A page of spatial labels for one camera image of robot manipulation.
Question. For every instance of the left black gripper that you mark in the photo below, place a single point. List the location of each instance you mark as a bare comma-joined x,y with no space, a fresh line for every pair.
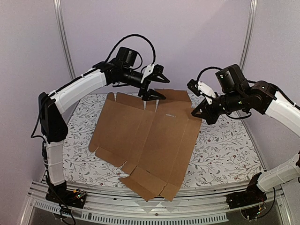
147,94

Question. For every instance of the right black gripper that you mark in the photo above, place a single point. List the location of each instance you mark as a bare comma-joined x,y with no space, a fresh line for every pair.
209,111

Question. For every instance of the brown cardboard box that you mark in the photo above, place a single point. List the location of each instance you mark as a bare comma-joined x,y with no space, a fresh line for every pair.
152,142

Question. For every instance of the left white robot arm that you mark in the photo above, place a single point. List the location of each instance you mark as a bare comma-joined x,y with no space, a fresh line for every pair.
53,105

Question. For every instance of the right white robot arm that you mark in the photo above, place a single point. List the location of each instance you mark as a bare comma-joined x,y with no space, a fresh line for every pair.
280,129

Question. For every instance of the floral patterned table mat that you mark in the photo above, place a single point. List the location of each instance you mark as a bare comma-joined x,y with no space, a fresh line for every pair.
224,152

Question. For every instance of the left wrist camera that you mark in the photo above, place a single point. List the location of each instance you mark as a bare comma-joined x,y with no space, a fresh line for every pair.
127,56

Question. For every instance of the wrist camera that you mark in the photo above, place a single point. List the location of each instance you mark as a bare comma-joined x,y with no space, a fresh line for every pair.
127,56
232,79

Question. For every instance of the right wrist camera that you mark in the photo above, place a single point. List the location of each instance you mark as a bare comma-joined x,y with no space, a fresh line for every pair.
232,79

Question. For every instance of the front aluminium rail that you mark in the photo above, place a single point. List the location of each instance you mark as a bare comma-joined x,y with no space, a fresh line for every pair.
191,206

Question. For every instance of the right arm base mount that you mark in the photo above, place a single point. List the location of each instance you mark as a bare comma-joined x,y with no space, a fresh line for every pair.
251,195

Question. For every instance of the right aluminium frame post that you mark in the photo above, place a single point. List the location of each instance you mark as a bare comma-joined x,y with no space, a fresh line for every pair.
249,32

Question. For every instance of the aluminium frame post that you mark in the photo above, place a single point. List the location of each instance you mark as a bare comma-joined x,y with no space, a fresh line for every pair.
249,32
63,37

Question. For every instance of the left aluminium frame post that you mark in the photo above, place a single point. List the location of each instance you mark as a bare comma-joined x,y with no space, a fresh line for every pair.
63,37

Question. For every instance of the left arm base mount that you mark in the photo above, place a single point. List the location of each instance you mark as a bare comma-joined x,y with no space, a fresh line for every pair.
73,198

